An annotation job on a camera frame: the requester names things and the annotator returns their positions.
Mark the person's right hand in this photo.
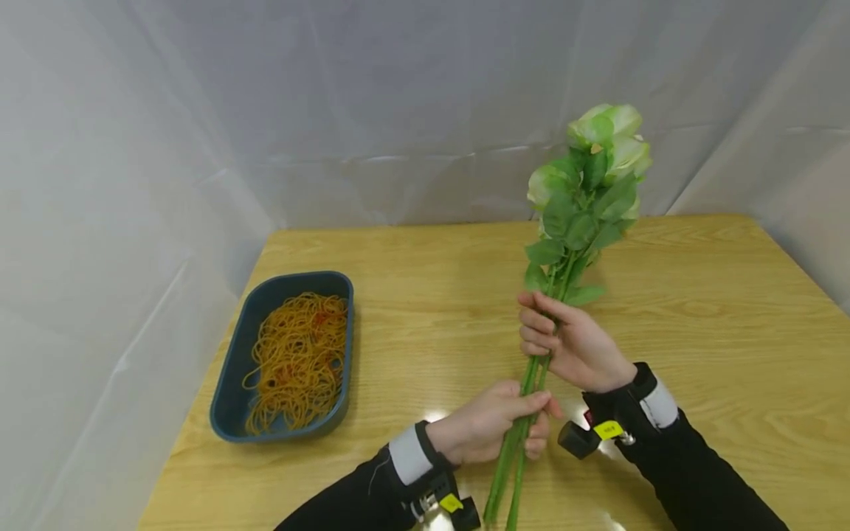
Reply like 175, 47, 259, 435
517, 291, 638, 394

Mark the person's left hand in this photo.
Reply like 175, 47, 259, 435
425, 380, 564, 467

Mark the green white artificial flower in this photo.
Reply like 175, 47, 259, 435
494, 134, 653, 531
505, 103, 644, 531
483, 164, 585, 528

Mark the person's right forearm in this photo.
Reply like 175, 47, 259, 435
618, 380, 791, 531

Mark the person's left forearm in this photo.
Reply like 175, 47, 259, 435
273, 425, 439, 531

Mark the black wrist band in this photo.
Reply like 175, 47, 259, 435
410, 420, 483, 531
558, 361, 680, 460

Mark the pile of orange rubber bands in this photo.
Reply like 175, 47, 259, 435
241, 292, 349, 436

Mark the dark blue plastic tray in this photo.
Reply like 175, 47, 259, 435
210, 271, 356, 444

